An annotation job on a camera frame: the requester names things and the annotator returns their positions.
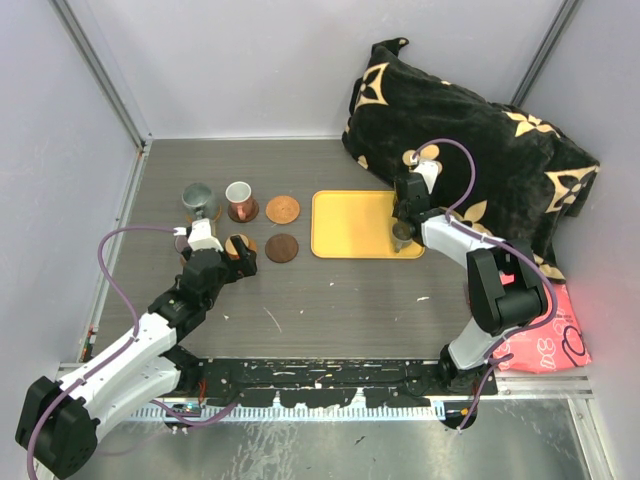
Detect yellow tray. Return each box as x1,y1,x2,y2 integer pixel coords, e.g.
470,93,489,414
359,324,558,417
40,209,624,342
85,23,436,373
311,190,425,260

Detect orange cork coaster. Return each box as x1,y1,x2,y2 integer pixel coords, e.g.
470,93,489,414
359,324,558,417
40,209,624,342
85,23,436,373
186,205,223,224

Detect orange wooden coaster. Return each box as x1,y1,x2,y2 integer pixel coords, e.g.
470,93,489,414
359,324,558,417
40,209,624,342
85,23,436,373
223,233,258,256

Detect pink mug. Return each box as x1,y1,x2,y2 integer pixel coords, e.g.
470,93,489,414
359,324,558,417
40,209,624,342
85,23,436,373
225,181,253,203

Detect small grey cup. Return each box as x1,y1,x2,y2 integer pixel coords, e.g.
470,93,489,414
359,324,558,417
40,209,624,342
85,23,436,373
391,221,413,253

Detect small orange cup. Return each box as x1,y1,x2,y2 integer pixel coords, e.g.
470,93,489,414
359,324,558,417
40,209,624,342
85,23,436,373
225,234,250,259

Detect grey mug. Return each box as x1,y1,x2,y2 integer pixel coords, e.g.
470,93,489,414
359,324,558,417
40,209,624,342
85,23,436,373
181,183,220,219

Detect white cable duct rail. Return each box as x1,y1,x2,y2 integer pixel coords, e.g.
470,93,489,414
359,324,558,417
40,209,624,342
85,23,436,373
129,402,446,422

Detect red patterned bag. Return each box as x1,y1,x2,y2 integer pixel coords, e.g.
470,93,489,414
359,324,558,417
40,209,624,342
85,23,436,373
493,285,591,374

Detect black floral pillow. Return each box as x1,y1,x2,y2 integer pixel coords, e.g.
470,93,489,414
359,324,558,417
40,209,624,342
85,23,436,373
342,37,600,284

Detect dark brown wooden coaster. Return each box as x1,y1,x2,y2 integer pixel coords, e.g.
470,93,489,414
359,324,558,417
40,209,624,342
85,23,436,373
227,199,259,223

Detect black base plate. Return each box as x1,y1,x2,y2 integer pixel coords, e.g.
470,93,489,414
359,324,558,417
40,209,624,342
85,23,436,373
168,358,487,408

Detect purple transparent cup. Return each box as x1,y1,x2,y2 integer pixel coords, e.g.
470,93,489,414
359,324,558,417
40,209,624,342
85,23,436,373
174,236,189,254

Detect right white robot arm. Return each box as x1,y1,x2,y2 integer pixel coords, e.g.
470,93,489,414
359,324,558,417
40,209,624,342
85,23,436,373
391,168,549,394

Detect light woven coaster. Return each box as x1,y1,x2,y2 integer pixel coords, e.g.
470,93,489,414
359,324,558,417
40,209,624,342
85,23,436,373
265,195,300,225

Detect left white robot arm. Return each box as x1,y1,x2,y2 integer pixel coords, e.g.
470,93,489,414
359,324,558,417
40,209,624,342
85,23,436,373
15,220,257,479

